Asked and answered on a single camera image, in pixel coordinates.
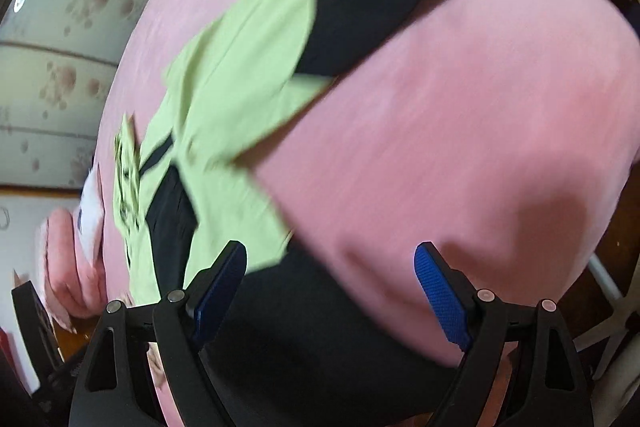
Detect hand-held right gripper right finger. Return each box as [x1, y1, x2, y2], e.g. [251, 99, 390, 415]
[414, 242, 601, 427]

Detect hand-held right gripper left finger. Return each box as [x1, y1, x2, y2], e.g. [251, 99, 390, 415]
[67, 239, 248, 427]

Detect green and black shirt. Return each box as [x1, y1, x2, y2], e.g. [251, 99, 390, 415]
[112, 0, 496, 427]

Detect pink folded blanket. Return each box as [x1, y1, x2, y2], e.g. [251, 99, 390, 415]
[35, 207, 108, 333]

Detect white paper card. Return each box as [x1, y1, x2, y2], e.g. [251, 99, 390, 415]
[75, 167, 107, 268]

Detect pink bed sheet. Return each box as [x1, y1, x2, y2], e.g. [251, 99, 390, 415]
[95, 0, 640, 427]

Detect floral print wardrobe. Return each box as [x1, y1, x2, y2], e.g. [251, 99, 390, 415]
[0, 0, 161, 192]

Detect white chair frame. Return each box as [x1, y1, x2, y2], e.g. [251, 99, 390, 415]
[570, 252, 640, 383]

